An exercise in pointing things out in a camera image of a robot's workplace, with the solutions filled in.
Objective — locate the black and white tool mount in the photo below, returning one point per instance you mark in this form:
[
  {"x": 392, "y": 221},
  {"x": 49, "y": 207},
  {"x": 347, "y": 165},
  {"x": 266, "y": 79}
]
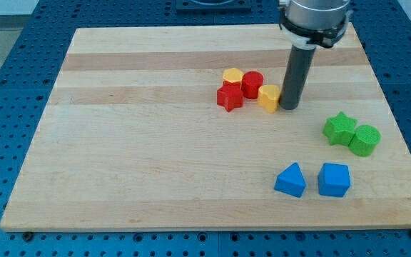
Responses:
[{"x": 307, "y": 39}]

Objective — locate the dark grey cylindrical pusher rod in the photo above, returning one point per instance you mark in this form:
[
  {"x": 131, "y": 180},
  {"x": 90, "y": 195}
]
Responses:
[{"x": 298, "y": 67}]

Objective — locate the yellow heart block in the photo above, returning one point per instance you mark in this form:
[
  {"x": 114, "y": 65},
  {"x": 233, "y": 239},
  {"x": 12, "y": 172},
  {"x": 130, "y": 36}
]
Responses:
[{"x": 268, "y": 97}]

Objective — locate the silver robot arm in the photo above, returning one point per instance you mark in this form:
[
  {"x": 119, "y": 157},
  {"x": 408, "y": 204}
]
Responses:
[{"x": 308, "y": 24}]

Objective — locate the red star block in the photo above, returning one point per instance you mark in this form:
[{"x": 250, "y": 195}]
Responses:
[{"x": 229, "y": 97}]

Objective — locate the green star block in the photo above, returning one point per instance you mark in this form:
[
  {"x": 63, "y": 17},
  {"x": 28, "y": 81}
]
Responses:
[{"x": 340, "y": 129}]

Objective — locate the red cylinder block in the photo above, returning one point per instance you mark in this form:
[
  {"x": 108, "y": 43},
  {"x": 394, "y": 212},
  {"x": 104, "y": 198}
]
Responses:
[{"x": 251, "y": 82}]

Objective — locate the yellow hexagon block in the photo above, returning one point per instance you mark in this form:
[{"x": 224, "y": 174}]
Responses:
[{"x": 232, "y": 75}]

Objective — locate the green cylinder block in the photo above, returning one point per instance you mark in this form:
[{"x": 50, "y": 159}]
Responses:
[{"x": 365, "y": 140}]

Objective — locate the blue triangle block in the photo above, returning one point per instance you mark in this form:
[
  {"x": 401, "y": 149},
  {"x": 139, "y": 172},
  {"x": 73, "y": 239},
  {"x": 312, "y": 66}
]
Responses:
[{"x": 291, "y": 181}]

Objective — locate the blue cube block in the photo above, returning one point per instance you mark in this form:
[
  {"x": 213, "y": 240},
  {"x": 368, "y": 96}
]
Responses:
[{"x": 334, "y": 180}]

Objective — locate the wooden board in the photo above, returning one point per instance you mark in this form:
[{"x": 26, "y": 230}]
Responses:
[{"x": 132, "y": 139}]

